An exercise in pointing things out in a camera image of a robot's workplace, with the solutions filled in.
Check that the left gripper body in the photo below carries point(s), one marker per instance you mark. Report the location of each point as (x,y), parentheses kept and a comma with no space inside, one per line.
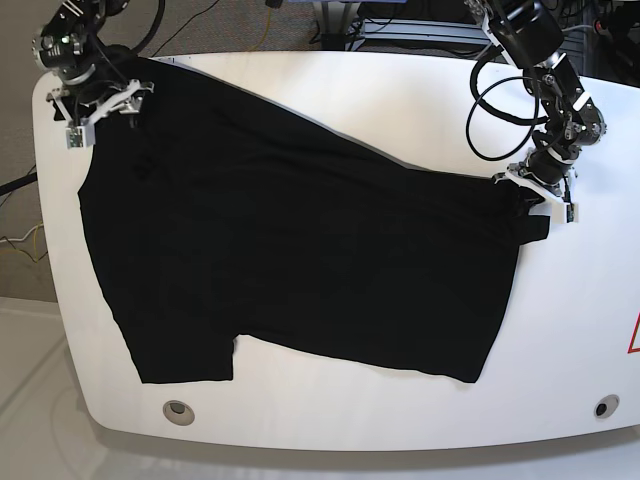
(543,169)

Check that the black T-shirt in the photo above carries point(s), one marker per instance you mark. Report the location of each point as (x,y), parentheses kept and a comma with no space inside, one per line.
(226,215)

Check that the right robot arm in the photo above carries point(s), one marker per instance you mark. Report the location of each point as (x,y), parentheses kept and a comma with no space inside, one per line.
(70,48)

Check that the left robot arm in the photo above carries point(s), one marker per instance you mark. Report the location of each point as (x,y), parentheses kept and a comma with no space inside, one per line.
(565,119)

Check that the round table grommet hole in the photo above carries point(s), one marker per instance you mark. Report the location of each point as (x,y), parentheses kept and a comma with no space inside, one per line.
(607,406)

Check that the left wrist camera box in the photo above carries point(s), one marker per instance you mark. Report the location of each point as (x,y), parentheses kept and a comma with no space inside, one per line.
(564,212)

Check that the red triangle warning sticker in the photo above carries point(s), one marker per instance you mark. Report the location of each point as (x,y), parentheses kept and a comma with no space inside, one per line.
(634,345)

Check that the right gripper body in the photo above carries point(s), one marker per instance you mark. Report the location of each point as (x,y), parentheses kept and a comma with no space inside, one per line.
(86,104)

